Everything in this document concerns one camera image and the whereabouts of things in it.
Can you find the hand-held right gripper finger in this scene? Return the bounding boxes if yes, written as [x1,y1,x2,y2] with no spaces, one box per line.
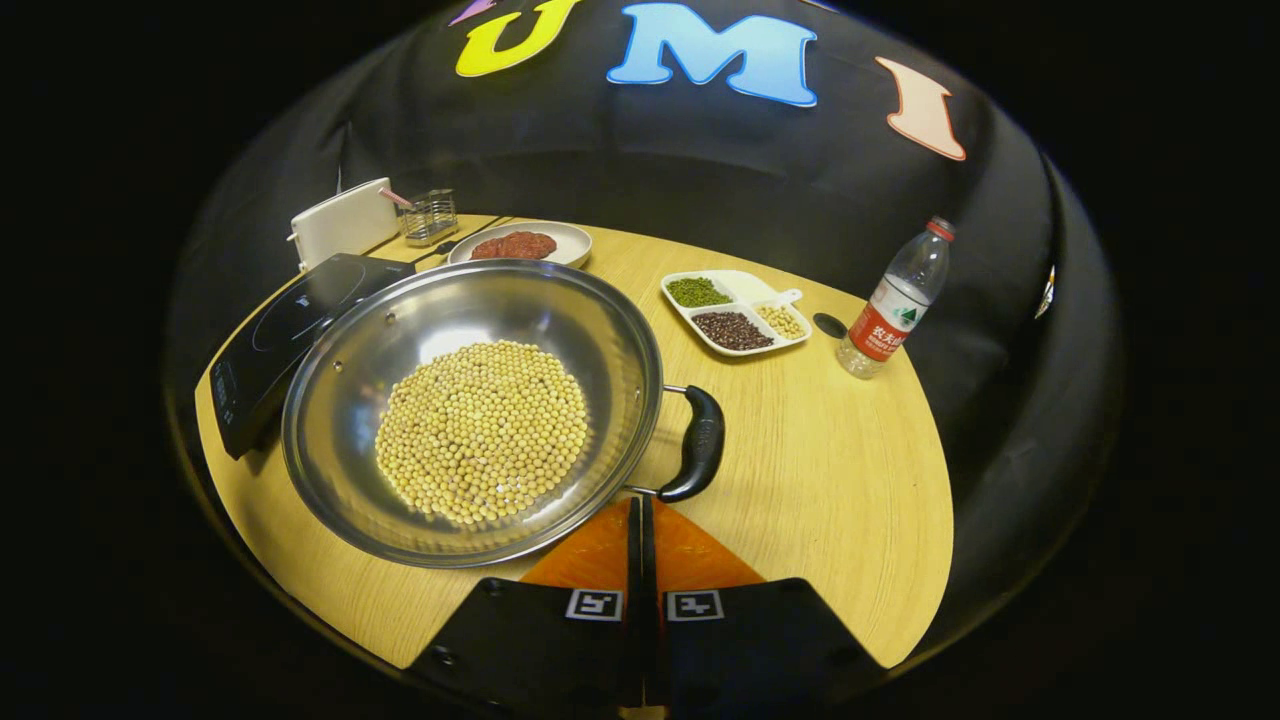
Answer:
[405,497,641,716]
[641,497,886,716]

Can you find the steel pot with black handles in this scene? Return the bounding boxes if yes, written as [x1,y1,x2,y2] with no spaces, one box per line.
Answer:
[281,258,726,570]

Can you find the black induction cooktop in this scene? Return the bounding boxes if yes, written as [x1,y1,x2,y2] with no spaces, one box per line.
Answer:
[208,253,417,461]

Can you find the pile of yellow soybeans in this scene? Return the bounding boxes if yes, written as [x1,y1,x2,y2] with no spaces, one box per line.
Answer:
[375,340,590,527]

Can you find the white divided bean dish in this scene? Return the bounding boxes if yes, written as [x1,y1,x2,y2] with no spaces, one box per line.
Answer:
[660,269,812,358]

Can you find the clear water bottle red label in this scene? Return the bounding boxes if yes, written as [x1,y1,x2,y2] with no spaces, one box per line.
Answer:
[836,216,956,380]

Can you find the white round plate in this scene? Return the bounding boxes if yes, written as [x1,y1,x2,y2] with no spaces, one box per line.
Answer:
[447,221,594,271]

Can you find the black backdrop cloth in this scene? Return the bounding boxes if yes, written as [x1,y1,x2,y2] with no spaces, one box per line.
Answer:
[165,0,1126,651]

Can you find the white toaster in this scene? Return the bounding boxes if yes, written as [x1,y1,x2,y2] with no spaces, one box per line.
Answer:
[288,177,401,273]

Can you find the wire utensil holder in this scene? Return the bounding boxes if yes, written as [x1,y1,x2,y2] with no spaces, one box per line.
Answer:
[400,188,460,248]

